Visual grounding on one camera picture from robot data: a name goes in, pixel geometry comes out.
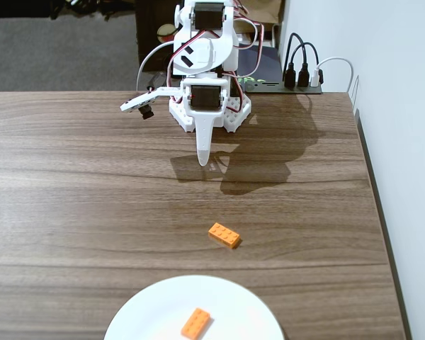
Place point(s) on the white round plate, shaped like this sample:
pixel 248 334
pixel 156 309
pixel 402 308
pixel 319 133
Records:
pixel 156 311

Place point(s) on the orange lego block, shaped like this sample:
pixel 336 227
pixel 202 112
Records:
pixel 224 235
pixel 197 322

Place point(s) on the black power strip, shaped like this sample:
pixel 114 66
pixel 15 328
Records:
pixel 283 90

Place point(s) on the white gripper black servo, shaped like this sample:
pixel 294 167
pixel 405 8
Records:
pixel 205 98

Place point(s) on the dark blue box green print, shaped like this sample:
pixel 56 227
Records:
pixel 269 63

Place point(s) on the round red cream object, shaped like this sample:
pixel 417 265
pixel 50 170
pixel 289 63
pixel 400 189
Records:
pixel 165 32

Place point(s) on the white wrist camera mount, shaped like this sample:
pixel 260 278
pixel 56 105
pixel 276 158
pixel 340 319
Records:
pixel 140 101

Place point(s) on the brown paper bag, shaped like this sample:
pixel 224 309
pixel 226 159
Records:
pixel 265 10

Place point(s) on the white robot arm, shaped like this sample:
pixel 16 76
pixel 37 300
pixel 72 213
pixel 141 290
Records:
pixel 205 56

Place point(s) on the black furniture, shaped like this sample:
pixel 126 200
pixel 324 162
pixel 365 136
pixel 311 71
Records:
pixel 21 7

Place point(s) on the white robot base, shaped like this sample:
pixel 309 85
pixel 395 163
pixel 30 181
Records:
pixel 182 117

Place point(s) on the dark cabinet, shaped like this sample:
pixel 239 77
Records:
pixel 148 21

